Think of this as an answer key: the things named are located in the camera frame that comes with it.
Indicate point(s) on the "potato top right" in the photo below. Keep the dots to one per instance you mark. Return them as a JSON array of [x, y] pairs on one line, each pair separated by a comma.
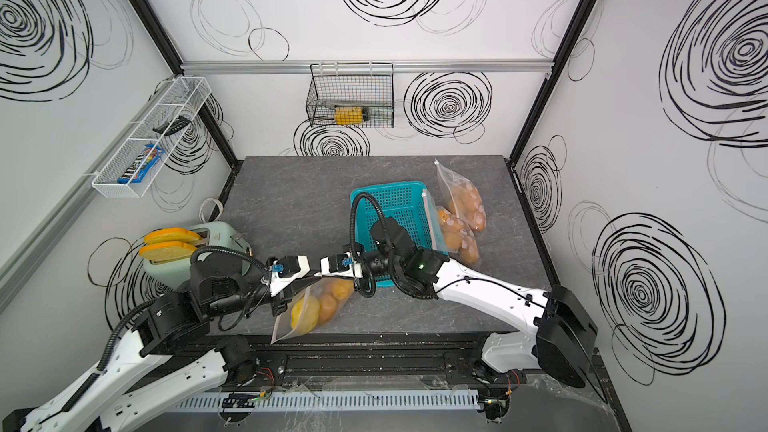
[[342, 289]]

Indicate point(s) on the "white wire shelf basket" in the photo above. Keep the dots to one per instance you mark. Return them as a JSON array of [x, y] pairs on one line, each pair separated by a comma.
[[178, 96]]

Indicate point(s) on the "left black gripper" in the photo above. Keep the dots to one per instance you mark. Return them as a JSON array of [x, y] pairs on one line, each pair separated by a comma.
[[282, 301]]

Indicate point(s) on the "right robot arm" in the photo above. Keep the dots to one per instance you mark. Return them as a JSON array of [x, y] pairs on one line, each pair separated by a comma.
[[552, 332]]

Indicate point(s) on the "toast slice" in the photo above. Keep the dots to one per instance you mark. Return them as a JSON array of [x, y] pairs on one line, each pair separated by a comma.
[[174, 234], [167, 251]]

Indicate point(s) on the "potato bagged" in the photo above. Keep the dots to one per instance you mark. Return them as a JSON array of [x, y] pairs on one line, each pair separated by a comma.
[[458, 237], [467, 204]]

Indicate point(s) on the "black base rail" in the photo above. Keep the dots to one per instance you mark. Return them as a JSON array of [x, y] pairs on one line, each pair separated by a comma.
[[444, 357]]

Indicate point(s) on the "white slotted cable duct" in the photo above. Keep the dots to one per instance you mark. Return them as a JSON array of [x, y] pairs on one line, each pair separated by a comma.
[[331, 401]]

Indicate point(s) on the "yellow item in basket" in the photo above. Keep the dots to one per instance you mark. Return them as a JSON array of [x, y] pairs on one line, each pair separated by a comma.
[[349, 115]]

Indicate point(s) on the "upper toast slice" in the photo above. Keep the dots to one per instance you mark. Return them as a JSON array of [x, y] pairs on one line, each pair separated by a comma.
[[174, 234]]

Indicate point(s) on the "blue candy packet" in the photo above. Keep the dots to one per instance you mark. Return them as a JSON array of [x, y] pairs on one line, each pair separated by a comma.
[[142, 164]]

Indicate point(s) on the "teal plastic basket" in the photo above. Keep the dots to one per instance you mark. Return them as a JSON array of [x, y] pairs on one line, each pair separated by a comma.
[[367, 205]]

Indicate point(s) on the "clear zipper bag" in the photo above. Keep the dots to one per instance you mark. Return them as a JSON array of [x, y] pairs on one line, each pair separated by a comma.
[[282, 329], [447, 179], [434, 227]]

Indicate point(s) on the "black remote control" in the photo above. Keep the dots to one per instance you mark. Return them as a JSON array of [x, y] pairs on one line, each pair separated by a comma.
[[172, 127]]

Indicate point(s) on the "potato bottom left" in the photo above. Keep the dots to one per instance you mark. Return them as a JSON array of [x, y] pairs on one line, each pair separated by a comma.
[[328, 308]]

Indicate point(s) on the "black wire wall basket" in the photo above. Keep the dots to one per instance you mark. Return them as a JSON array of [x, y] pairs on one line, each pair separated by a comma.
[[366, 84]]

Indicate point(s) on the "lower toast slice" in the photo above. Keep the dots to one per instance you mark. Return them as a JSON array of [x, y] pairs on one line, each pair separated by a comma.
[[167, 251]]

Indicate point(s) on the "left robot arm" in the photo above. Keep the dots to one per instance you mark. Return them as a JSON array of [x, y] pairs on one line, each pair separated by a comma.
[[105, 397]]

